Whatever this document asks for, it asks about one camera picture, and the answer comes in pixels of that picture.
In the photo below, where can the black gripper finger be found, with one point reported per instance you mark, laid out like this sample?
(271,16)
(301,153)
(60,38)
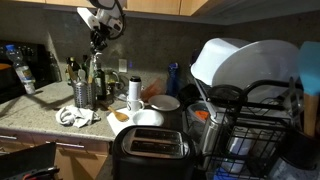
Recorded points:
(93,50)
(99,49)

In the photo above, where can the dark olive oil bottle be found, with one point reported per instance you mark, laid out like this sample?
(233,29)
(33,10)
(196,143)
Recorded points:
(100,83)

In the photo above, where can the orange plastic bag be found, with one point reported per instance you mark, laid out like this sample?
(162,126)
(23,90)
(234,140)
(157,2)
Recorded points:
(157,87)

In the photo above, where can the large white plate in rack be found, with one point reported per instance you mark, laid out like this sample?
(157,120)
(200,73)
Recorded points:
(261,60)

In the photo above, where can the white cutting board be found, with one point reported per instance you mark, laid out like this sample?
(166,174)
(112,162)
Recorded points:
(116,125)

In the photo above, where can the white tumbler with black lid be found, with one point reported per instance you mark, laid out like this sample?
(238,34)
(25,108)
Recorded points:
(134,88)

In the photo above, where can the black dish rack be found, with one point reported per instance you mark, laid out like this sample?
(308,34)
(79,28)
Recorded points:
(254,135)

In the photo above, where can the wooden spatula in holder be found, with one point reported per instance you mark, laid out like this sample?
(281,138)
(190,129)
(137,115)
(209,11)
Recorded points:
(71,74)

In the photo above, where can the white mug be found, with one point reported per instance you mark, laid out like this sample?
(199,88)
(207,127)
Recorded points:
(135,105)

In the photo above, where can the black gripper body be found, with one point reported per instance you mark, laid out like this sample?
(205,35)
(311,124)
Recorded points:
(98,39)

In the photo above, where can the black microwave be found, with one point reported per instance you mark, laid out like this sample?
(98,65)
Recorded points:
(36,57)

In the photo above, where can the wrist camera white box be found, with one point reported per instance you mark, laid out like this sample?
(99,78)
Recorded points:
(87,16)

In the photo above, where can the black toaster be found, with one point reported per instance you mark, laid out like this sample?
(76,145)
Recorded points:
(152,153)

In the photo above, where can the blue canister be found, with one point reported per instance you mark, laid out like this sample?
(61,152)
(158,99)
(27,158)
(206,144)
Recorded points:
(172,84)

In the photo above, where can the steel cup in rack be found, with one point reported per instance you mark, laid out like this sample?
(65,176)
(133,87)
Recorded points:
(211,133)

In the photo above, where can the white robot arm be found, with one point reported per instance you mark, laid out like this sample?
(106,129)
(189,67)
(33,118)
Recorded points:
(108,23)

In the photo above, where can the white tub in rack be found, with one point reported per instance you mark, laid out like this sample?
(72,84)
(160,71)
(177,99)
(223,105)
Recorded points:
(213,54)

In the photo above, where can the blue spatula wooden handle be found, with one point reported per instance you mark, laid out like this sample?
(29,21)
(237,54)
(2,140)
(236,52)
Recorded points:
(309,70)

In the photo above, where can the white crumpled cloth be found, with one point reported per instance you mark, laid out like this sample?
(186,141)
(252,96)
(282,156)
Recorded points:
(77,117)

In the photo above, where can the white plate on counter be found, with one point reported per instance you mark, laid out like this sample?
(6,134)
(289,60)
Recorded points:
(164,103)

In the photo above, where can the perforated steel utensil holder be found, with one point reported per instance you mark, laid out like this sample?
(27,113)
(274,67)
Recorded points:
(84,95)

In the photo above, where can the white bowl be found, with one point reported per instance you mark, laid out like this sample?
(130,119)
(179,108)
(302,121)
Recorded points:
(148,117)

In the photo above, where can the clear plastic water bottle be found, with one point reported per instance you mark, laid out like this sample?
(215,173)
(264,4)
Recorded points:
(21,68)

